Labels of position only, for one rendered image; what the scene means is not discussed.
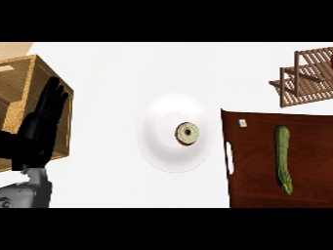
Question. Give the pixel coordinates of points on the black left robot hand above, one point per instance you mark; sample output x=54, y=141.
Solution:
x=39, y=130

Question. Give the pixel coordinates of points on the dark brown wooden tray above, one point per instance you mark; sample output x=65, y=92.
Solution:
x=313, y=162

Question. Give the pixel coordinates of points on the pale green round can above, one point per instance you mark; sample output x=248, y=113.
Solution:
x=188, y=133

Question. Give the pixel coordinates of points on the brown wooden tiered shelf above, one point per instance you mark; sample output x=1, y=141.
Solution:
x=313, y=81

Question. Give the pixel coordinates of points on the white round plate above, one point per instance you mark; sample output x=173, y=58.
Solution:
x=173, y=133

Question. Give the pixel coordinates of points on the green cucumber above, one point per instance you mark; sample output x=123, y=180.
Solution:
x=282, y=156

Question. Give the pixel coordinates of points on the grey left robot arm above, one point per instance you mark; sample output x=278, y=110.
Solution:
x=23, y=192

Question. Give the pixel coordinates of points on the open wooden box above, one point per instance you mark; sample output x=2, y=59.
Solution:
x=15, y=94

